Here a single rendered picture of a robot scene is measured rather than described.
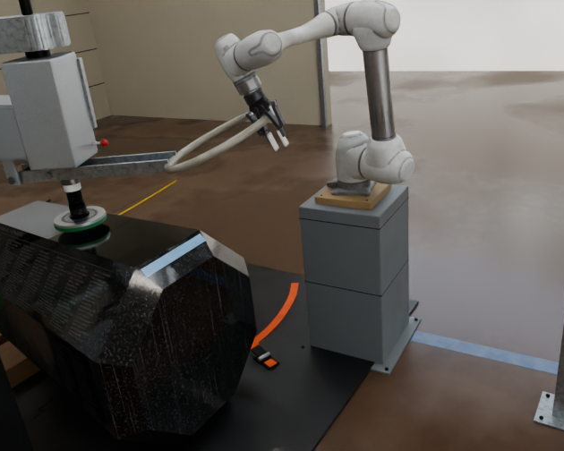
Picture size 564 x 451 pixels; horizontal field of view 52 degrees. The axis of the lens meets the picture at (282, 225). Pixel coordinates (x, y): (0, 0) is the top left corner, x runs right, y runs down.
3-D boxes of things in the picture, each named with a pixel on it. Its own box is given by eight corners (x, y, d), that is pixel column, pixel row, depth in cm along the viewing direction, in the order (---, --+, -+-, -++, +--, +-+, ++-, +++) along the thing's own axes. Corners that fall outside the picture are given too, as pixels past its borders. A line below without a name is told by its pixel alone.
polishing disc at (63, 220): (108, 205, 257) (107, 203, 256) (101, 224, 238) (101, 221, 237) (60, 212, 255) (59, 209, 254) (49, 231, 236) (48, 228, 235)
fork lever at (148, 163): (4, 187, 233) (1, 175, 231) (29, 171, 251) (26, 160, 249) (166, 174, 222) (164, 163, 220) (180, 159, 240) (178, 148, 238)
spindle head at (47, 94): (-6, 180, 231) (-41, 66, 213) (22, 162, 251) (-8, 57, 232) (78, 175, 226) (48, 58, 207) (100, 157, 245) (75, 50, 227)
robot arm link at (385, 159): (382, 171, 265) (422, 180, 250) (360, 184, 257) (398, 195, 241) (365, -5, 229) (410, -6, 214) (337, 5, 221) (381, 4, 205)
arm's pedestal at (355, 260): (337, 302, 336) (329, 174, 304) (421, 320, 312) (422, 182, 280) (297, 351, 298) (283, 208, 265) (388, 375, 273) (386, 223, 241)
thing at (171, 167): (149, 189, 209) (145, 182, 208) (185, 149, 254) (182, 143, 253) (267, 131, 195) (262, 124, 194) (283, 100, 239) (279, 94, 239)
